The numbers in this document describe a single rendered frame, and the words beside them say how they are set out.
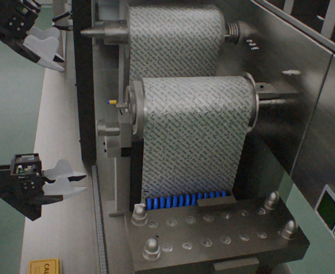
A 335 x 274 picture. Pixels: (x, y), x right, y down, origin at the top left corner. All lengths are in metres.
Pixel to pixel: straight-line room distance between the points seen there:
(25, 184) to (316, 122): 0.61
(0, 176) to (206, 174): 0.46
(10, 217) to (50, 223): 1.33
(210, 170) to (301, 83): 0.29
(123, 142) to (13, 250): 1.42
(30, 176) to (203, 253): 0.39
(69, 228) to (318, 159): 0.64
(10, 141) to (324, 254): 2.34
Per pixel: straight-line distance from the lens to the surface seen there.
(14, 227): 2.27
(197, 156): 0.83
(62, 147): 1.27
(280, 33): 0.87
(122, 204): 1.00
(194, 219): 0.84
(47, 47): 0.71
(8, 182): 0.81
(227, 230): 0.84
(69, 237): 0.98
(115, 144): 0.87
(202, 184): 0.89
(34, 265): 0.91
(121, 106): 0.80
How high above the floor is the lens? 1.65
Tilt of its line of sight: 35 degrees down
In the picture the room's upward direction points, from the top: 5 degrees clockwise
